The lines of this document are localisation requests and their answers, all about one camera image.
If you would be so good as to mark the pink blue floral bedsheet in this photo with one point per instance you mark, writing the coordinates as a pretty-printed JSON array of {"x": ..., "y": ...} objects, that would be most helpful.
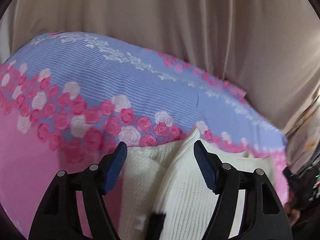
[{"x": 67, "y": 99}]

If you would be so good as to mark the white knit sweater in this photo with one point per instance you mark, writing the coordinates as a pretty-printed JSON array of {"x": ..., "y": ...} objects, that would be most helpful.
[{"x": 165, "y": 179}]

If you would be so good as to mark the beige curtain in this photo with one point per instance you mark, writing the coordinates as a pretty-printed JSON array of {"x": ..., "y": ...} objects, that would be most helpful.
[{"x": 270, "y": 48}]

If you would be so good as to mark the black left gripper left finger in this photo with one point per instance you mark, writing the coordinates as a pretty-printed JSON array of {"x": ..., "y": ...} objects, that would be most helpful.
[{"x": 57, "y": 216}]

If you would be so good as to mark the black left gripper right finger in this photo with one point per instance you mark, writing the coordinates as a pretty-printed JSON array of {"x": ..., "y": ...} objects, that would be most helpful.
[{"x": 247, "y": 205}]

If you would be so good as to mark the floral patterned hanging cloth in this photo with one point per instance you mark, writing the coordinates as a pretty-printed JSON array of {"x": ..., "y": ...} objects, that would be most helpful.
[{"x": 303, "y": 138}]

